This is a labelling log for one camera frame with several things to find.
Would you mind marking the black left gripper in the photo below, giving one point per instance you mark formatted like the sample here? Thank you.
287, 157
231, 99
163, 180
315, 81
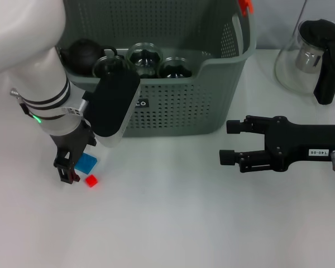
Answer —
72, 139

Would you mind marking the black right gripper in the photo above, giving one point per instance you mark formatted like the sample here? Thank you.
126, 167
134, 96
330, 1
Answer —
290, 142

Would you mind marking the blue square block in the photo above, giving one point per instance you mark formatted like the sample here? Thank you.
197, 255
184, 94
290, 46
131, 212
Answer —
88, 163

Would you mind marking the small red block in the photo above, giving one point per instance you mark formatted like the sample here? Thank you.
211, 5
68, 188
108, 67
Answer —
91, 181

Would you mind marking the glass teacup with black base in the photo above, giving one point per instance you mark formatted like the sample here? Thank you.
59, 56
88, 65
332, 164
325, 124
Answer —
145, 60
174, 69
109, 65

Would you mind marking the grey perforated storage bin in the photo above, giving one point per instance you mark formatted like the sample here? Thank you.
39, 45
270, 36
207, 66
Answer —
184, 97

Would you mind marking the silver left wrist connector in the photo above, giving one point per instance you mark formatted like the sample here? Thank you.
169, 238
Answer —
15, 92

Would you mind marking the black clay teapot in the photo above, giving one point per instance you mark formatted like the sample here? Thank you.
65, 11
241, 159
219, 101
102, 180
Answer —
83, 56

